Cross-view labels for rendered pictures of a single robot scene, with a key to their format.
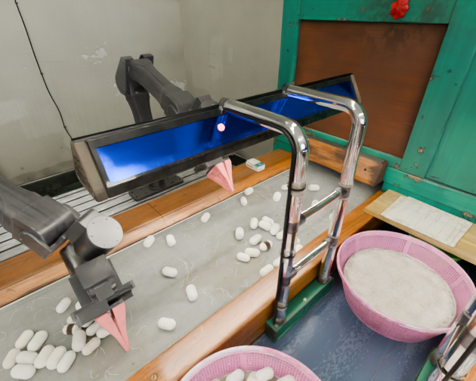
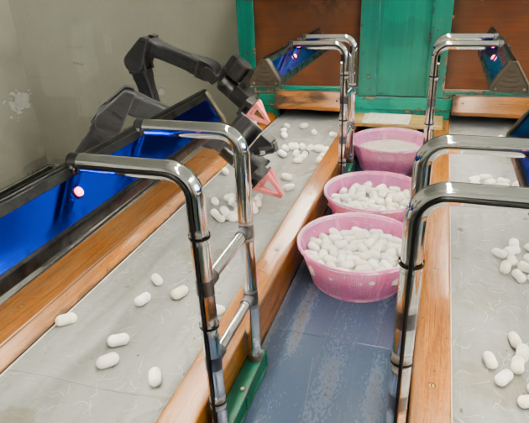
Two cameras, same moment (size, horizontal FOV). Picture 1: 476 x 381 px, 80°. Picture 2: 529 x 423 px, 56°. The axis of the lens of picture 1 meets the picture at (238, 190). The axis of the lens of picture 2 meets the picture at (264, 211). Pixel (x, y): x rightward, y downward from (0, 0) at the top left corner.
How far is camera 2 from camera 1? 1.15 m
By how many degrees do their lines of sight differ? 26
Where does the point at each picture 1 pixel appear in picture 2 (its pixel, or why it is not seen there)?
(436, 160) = (379, 80)
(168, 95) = (201, 60)
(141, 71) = (163, 46)
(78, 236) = (242, 128)
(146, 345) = (286, 196)
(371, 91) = not seen: hidden behind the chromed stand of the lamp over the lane
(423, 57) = (352, 14)
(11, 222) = not seen: hidden behind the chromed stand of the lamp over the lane
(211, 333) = (319, 178)
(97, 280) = (272, 140)
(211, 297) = (298, 177)
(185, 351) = (314, 185)
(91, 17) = not seen: outside the picture
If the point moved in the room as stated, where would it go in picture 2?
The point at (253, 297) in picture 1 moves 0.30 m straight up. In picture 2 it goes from (325, 165) to (327, 63)
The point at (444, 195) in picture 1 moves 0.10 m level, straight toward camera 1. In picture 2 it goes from (390, 102) to (392, 109)
